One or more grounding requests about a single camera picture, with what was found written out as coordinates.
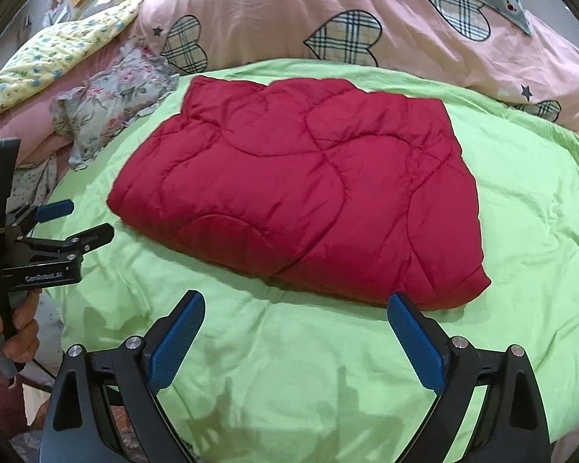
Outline pink duvet with plaid hearts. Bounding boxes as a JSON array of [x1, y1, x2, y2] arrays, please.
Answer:
[[125, 0, 579, 143]]

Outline light green blanket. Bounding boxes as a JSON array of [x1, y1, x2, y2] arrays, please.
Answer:
[[48, 58, 579, 463]]

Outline red puffer jacket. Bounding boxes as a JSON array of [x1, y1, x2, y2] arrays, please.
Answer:
[[107, 74, 493, 310]]

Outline person's left hand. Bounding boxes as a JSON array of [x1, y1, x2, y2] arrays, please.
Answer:
[[0, 292, 42, 382]]

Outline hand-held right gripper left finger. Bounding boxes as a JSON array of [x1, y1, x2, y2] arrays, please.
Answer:
[[41, 289, 207, 463]]

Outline person's left forearm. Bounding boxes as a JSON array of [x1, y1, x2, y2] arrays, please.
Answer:
[[0, 371, 34, 439]]

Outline yellow floral quilt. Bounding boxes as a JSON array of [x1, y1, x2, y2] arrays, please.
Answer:
[[0, 0, 160, 126]]

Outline ruffled floral cloth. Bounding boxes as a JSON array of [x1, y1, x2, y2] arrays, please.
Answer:
[[51, 46, 180, 171]]

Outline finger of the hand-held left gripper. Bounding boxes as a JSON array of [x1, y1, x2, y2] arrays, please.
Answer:
[[17, 200, 74, 235], [53, 223, 115, 255]]

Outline pink bed sheet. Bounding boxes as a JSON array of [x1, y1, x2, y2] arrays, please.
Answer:
[[0, 46, 126, 165]]

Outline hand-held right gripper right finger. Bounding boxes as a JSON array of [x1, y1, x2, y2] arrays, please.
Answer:
[[387, 292, 553, 463]]

